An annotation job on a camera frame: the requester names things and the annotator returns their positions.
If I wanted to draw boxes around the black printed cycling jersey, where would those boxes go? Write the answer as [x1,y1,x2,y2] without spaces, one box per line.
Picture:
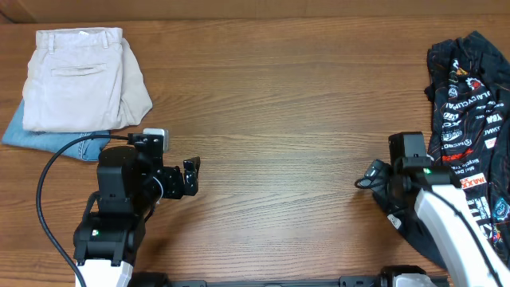
[372,30,510,270]

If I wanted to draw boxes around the folded blue jeans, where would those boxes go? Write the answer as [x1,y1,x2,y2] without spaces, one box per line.
[2,100,110,162]

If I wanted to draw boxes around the folded beige pants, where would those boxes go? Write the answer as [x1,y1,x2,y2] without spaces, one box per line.
[22,27,153,132]

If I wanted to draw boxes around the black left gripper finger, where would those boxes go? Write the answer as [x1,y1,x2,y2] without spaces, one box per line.
[182,156,201,172]
[183,171,198,196]

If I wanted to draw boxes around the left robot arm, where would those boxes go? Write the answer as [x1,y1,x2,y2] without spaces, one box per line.
[73,146,201,287]

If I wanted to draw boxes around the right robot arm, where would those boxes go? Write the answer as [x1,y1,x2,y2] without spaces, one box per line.
[358,132,509,286]

